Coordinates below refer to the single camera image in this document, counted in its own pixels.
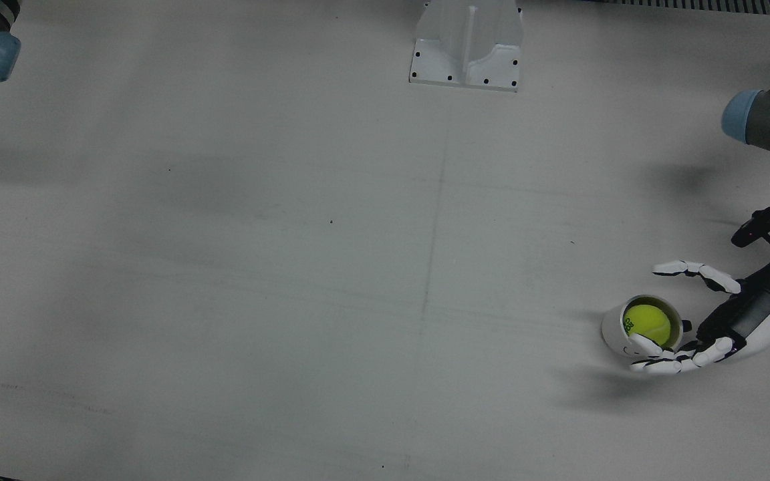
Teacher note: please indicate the left robot hand white grey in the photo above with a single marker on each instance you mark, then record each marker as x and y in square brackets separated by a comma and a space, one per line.
[752, 310]

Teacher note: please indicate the yellow-green tennis ball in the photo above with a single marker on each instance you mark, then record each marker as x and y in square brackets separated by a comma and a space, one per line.
[649, 324]

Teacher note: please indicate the white cup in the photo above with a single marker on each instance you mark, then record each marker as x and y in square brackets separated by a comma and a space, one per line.
[613, 331]

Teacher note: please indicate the black ribbed strip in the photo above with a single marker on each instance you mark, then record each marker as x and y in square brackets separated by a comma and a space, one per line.
[706, 5]

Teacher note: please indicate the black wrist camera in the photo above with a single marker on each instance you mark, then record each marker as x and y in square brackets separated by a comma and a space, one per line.
[762, 224]

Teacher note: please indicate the white metal mounting bracket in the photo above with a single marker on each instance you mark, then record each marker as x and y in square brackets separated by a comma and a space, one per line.
[465, 60]

